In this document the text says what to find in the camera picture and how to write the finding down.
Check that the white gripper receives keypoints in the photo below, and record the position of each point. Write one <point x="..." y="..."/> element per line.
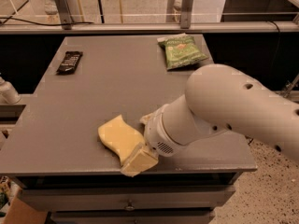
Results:
<point x="156" y="133"/>

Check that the yellow wavy sponge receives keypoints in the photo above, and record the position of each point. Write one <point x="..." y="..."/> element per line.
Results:
<point x="120" y="137"/>

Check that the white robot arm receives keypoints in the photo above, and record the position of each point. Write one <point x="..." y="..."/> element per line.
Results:
<point x="217" y="98"/>

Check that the green jalapeno chip bag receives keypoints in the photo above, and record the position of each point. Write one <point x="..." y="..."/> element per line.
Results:
<point x="180" y="50"/>

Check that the metal drawer knob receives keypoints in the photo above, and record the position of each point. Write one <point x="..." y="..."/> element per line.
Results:
<point x="129" y="206"/>

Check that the grey cabinet with drawers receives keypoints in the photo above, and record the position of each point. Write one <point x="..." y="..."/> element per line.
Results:
<point x="56" y="157"/>

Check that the black chocolate bar wrapper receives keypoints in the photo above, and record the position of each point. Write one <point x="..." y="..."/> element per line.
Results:
<point x="69" y="63"/>

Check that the grey metal railing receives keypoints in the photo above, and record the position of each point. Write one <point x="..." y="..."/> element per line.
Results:
<point x="147" y="16"/>

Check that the white pipe at left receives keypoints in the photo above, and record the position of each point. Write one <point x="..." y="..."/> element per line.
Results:
<point x="8" y="92"/>

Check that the cardboard box lower left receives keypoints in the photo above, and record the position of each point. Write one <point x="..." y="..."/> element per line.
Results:
<point x="21" y="213"/>

